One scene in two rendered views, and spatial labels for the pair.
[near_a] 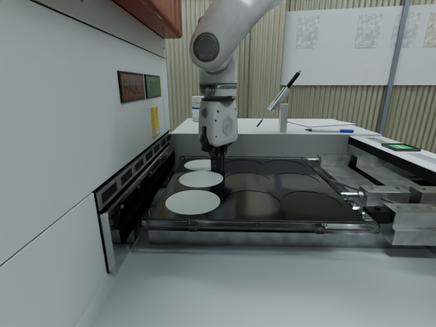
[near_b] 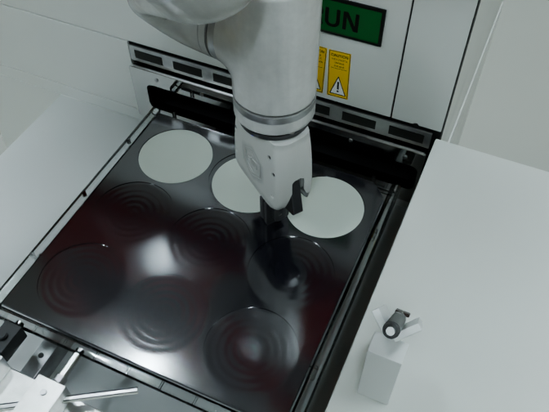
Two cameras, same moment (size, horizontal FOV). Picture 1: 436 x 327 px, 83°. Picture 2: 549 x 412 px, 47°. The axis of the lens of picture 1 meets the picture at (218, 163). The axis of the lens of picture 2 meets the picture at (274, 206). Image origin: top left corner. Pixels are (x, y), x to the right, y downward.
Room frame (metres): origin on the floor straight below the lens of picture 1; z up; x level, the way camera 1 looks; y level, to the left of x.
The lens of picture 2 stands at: (0.76, -0.45, 1.52)
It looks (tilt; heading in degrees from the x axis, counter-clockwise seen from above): 51 degrees down; 112
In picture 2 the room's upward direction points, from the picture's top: straight up
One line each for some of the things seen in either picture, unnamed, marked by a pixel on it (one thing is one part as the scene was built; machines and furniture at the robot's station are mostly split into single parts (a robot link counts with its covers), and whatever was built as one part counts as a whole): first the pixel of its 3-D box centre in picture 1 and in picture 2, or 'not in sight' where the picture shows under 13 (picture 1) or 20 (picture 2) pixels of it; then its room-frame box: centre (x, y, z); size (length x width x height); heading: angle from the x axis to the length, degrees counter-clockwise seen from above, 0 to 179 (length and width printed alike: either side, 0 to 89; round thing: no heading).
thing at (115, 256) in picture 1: (152, 183); (269, 129); (0.51, 0.15, 0.89); 0.44 x 0.02 x 0.10; 178
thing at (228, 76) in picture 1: (217, 51); (270, 31); (0.57, 0.00, 1.17); 0.09 x 0.08 x 0.13; 169
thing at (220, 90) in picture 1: (217, 91); (273, 99); (0.57, 0.00, 1.09); 0.09 x 0.08 x 0.03; 143
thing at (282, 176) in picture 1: (246, 181); (208, 242); (0.52, -0.07, 0.90); 0.34 x 0.34 x 0.01; 88
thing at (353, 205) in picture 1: (328, 182); (128, 370); (0.51, -0.25, 0.90); 0.38 x 0.01 x 0.01; 178
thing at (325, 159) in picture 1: (332, 159); not in sight; (0.69, -0.34, 0.89); 0.08 x 0.03 x 0.03; 88
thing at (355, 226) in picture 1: (258, 224); (83, 197); (0.34, -0.06, 0.90); 0.37 x 0.01 x 0.01; 88
